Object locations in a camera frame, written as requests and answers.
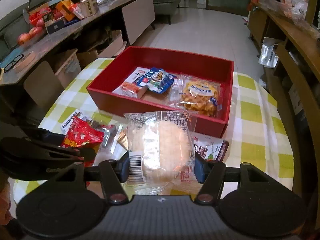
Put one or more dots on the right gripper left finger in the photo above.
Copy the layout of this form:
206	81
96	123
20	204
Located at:
113	173

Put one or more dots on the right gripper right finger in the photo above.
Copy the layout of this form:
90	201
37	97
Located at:
211	176

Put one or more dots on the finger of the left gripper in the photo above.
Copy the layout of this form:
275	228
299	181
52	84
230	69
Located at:
43	135

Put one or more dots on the white duck gizzard pouch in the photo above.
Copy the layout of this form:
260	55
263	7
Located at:
209	148

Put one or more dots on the white Kaprons wafer pack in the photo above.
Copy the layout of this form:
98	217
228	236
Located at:
67	123

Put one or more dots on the dark clear snack bag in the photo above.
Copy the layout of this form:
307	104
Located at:
110	148

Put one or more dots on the red snack bag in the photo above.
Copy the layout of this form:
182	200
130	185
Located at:
82	134

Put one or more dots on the white rice cake bag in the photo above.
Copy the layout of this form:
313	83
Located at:
161	153

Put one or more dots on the yellow waffle snack bag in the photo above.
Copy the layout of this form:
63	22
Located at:
199	95

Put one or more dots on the blue snack pack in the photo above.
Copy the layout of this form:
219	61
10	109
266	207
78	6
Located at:
157	80

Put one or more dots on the gold foil snack pack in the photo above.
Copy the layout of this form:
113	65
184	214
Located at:
122	139

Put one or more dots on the grey tv cabinet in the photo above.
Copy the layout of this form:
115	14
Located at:
50	41

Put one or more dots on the green checkered tablecloth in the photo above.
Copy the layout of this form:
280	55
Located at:
255	131

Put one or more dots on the black eyeglasses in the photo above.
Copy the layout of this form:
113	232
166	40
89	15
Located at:
13	63

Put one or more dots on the brown cardboard liner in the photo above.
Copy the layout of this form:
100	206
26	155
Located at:
153	97

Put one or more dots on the white orange snack pack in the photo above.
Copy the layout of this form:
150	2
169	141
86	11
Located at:
130	86

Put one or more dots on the white barcode snack pack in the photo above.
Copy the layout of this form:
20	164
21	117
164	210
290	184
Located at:
178	84

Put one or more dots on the red cardboard box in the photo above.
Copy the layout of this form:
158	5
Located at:
173	61

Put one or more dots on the wooden shelf unit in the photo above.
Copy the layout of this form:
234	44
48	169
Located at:
294	83

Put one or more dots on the silver foil bag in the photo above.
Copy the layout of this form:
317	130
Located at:
268	57

